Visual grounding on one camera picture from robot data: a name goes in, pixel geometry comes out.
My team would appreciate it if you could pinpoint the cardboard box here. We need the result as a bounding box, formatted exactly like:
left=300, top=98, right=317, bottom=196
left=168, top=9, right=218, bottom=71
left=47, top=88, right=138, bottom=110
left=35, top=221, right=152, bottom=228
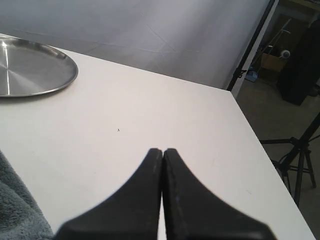
left=260, top=53, right=288, bottom=73

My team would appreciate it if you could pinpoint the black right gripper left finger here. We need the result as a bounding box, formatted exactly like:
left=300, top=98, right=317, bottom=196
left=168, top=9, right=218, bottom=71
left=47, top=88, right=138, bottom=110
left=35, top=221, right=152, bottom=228
left=54, top=148, right=163, bottom=240

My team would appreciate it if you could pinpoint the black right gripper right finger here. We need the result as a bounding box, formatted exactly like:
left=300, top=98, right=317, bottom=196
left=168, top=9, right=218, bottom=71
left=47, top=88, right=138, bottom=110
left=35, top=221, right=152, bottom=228
left=162, top=148, right=275, bottom=240

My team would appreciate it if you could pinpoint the black backdrop frame pole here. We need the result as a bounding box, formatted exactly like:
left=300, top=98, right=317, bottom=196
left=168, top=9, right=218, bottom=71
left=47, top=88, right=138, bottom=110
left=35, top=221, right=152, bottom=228
left=225, top=0, right=279, bottom=94

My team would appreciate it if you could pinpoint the round stainless steel plate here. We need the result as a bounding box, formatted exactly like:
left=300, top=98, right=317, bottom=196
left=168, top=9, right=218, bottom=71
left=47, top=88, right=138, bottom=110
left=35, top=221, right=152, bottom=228
left=0, top=36, right=79, bottom=98

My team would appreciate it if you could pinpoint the grey fluffy plush toy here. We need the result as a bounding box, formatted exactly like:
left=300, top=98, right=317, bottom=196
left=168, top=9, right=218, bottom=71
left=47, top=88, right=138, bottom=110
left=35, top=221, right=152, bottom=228
left=0, top=153, right=54, bottom=240

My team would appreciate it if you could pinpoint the black tripod stand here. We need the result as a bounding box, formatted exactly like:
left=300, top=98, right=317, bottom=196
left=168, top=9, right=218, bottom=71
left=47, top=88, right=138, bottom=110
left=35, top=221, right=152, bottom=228
left=260, top=114, right=320, bottom=206

